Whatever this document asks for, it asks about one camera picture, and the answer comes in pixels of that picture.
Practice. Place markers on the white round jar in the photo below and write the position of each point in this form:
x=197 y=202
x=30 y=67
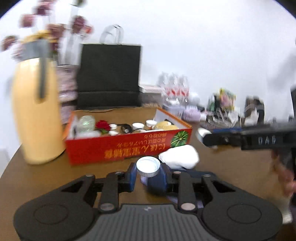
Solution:
x=148 y=166

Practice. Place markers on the black paper bag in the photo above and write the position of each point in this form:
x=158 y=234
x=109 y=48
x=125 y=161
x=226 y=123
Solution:
x=109 y=72

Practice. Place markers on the white cloth bag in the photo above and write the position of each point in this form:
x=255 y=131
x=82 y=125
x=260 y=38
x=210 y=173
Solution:
x=180 y=157

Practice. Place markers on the red flower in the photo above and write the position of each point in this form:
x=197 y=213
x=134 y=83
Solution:
x=102 y=126

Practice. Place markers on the person right hand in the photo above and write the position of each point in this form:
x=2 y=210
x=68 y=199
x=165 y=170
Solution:
x=285 y=199

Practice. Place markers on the right water bottle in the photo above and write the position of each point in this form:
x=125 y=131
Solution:
x=184 y=89

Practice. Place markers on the translucent plastic container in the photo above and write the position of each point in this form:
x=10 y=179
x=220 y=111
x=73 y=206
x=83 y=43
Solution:
x=87 y=134

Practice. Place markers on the left water bottle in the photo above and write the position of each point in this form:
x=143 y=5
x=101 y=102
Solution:
x=163 y=83

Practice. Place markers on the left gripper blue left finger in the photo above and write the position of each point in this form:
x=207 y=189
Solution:
x=114 y=184

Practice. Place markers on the dried pink flowers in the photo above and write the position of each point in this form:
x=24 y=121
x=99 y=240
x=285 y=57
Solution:
x=64 y=22

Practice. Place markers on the clear container with white lid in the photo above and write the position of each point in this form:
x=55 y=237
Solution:
x=150 y=95

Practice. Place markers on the middle water bottle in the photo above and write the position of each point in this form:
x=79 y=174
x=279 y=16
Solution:
x=173 y=87

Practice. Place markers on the yellow thermos jug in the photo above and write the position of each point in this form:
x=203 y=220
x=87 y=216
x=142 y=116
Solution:
x=35 y=99

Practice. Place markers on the green ball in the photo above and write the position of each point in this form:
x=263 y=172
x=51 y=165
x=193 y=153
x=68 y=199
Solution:
x=86 y=124

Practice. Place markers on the alpaca plush toy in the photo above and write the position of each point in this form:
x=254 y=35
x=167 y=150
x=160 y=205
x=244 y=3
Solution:
x=165 y=126

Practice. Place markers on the water bottle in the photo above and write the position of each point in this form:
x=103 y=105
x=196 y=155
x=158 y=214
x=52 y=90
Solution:
x=184 y=89
x=163 y=83
x=173 y=87

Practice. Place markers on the red cardboard box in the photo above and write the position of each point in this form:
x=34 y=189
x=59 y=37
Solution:
x=123 y=145

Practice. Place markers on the purple ribbed vase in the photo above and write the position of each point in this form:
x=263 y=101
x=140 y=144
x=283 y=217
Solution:
x=67 y=86

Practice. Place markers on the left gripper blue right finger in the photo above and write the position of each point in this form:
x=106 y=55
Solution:
x=180 y=184

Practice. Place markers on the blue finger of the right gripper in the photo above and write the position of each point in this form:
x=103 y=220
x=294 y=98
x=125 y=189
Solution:
x=226 y=130

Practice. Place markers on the navy blue pouch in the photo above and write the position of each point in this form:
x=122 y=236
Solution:
x=156 y=185

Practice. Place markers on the snack packet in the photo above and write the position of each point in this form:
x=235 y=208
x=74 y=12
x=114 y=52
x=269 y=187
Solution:
x=227 y=99

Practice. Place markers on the decorated tin box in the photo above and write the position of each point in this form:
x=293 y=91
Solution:
x=176 y=110

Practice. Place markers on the purple scrunchie towel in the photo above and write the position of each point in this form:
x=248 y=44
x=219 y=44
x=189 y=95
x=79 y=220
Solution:
x=191 y=115

